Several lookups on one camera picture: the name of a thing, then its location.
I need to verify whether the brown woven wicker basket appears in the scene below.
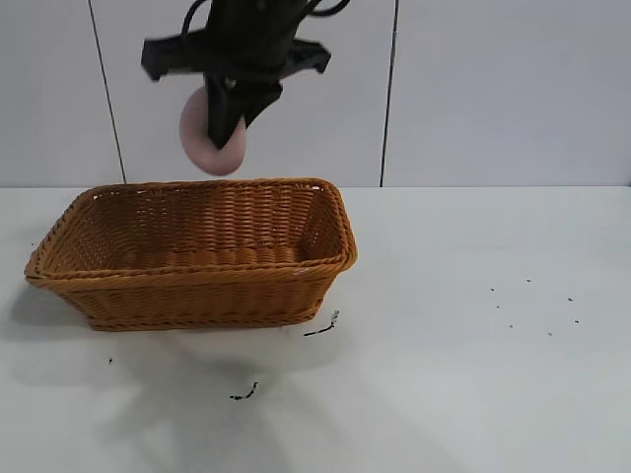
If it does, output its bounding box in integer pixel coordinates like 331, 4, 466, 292
23, 177, 360, 333

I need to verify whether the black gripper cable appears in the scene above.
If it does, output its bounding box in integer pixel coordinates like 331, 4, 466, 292
179, 0, 212, 39
304, 0, 348, 17

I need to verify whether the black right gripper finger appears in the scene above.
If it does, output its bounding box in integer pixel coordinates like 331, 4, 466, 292
205, 76, 248, 150
238, 84, 284, 128

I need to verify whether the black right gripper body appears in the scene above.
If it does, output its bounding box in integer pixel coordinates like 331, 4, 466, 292
140, 0, 331, 99

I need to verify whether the pink peach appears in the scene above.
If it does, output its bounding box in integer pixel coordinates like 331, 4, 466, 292
178, 87, 245, 176

